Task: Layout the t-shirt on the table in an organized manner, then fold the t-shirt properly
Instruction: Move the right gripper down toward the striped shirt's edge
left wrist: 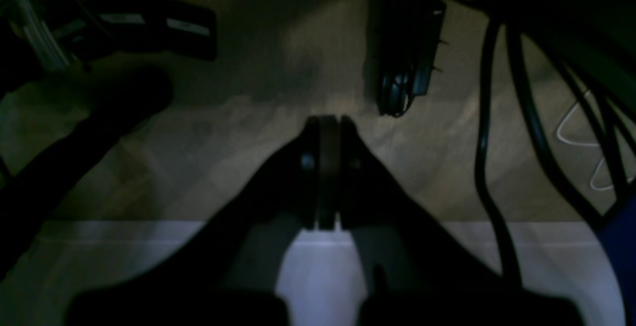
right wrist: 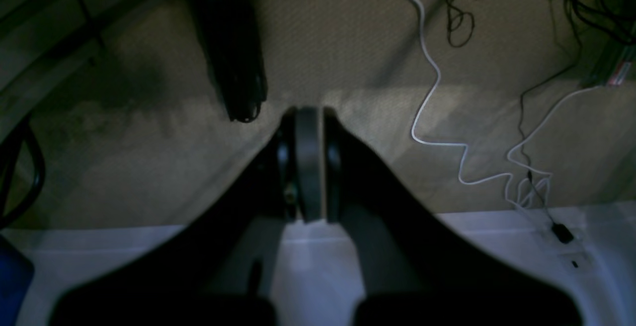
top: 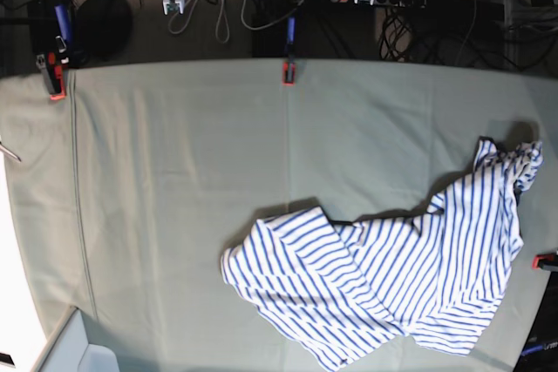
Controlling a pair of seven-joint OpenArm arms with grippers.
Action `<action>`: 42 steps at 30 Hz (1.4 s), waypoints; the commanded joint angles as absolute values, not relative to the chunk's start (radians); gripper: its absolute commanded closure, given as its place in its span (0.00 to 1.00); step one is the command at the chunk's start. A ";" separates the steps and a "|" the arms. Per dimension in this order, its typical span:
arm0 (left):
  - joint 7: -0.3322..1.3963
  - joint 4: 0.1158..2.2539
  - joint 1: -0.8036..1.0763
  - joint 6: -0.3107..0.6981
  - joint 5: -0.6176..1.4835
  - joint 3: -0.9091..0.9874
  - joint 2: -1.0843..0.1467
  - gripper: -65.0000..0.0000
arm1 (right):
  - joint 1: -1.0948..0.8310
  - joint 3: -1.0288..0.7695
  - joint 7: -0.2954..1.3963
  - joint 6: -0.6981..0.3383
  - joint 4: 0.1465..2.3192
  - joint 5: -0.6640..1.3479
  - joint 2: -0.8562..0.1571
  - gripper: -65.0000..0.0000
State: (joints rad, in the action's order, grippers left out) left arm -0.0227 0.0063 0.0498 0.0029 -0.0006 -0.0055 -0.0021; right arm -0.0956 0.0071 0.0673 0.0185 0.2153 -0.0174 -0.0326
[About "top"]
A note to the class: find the blue white striped t-shirt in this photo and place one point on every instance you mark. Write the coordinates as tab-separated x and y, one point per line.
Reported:
342	290

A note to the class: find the black round base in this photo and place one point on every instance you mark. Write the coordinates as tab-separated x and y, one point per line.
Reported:
104	27

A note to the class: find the red clamp centre edge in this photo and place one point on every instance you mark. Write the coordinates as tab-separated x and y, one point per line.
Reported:
288	72

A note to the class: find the red clamp edge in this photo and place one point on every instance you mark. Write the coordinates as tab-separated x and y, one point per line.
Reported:
547	262
288	72

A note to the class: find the red black clamp left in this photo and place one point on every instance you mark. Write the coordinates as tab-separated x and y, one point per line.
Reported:
52	66

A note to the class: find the green table cloth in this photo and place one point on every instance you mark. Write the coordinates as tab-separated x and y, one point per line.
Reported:
124	194

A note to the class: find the red clamp right edge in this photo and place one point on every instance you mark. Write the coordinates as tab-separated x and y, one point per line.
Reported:
547	262

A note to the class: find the white bin bottom left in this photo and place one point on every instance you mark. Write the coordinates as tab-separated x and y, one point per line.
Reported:
68	349

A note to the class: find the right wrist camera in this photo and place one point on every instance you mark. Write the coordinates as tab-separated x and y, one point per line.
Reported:
172	6

